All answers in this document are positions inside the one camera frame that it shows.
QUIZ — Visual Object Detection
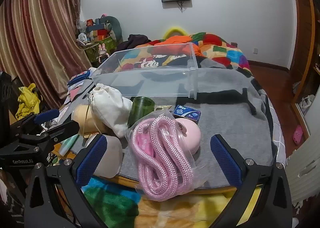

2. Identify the green glass bottle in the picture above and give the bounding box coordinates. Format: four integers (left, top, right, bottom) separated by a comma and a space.
127, 96, 155, 129

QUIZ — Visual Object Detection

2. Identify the mint green case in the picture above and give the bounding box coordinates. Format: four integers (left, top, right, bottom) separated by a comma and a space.
60, 133, 80, 156

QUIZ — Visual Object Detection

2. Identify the yellow cloth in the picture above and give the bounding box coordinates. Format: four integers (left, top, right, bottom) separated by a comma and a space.
15, 83, 40, 119

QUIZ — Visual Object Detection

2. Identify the cartoon mouse printed cloth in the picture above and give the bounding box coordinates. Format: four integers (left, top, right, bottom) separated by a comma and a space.
117, 48, 190, 69

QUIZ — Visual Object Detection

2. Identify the striped pink curtain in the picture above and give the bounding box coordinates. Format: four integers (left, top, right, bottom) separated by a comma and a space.
0, 0, 93, 111

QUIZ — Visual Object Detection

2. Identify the grey-green neck pillow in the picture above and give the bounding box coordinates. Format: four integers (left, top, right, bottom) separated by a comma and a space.
96, 16, 123, 44

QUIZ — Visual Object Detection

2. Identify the white drawstring pouch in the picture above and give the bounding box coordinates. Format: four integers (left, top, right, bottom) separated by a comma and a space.
89, 83, 133, 139

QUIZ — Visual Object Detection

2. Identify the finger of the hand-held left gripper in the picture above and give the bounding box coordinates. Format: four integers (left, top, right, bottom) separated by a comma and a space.
10, 109, 61, 134
19, 121, 80, 148

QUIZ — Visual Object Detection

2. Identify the pink bunny figure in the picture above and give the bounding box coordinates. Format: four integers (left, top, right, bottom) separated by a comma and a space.
97, 43, 110, 64

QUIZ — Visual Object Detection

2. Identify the orange quilted jacket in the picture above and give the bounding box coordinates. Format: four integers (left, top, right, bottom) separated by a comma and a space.
147, 36, 200, 56

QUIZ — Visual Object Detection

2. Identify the wooden wardrobe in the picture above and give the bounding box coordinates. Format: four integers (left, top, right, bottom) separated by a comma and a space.
287, 0, 320, 119

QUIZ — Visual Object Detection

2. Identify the blue patterned pencil case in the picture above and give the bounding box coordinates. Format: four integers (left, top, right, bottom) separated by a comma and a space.
67, 69, 90, 86

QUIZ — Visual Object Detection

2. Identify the white round jar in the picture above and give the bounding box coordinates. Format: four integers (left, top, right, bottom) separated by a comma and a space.
84, 134, 123, 178

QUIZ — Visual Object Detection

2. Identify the yellow curved pillow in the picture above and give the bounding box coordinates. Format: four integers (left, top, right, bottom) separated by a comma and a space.
164, 27, 190, 40

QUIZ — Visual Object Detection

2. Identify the stack of colourful boxes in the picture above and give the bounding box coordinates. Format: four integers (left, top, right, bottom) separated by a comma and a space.
85, 18, 112, 41

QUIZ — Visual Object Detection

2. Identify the small blue box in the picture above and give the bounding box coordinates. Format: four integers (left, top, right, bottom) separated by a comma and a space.
173, 104, 202, 125

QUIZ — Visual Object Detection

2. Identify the green patterned storage box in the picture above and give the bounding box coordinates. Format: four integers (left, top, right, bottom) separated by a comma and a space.
84, 37, 118, 62

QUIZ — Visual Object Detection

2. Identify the pink clog shoe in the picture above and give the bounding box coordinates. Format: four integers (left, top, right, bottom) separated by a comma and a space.
292, 125, 303, 145

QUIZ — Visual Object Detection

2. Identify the black case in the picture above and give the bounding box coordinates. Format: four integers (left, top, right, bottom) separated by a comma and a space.
10, 76, 48, 121

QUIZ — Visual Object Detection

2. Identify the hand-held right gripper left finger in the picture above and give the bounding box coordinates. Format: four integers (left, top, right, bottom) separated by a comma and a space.
24, 134, 108, 228

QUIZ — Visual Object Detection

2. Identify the pink rope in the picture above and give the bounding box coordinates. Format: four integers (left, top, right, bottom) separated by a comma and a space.
125, 112, 208, 202

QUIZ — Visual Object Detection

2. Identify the clear plastic storage box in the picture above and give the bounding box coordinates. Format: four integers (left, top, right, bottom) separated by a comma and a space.
91, 42, 200, 100

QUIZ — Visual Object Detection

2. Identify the dark purple cloth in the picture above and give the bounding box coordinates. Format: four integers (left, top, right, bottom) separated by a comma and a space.
119, 34, 150, 51

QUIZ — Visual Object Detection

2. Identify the white plastic bag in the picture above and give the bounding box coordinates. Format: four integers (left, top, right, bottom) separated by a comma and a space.
299, 94, 315, 116

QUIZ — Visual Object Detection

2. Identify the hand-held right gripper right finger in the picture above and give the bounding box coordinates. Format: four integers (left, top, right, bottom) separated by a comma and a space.
210, 134, 293, 228

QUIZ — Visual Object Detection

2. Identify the beige round jar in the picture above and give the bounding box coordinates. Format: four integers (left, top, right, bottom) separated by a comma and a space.
72, 104, 103, 139

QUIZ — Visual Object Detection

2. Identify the colourful patchwork blanket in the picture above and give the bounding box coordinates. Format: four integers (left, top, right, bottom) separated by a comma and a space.
50, 32, 253, 228

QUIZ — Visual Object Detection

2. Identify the white slotted panel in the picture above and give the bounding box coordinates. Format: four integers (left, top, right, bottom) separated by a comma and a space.
285, 128, 320, 206

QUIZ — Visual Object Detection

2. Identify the pink round case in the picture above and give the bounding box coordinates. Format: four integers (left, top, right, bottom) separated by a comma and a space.
175, 117, 202, 156

